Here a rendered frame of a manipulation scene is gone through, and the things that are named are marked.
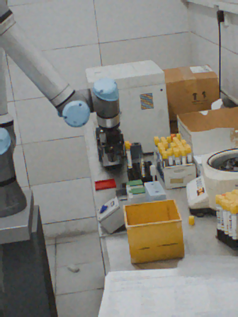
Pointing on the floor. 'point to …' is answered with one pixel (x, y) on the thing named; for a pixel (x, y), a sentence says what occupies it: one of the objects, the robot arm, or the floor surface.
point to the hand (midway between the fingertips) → (112, 158)
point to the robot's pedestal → (27, 276)
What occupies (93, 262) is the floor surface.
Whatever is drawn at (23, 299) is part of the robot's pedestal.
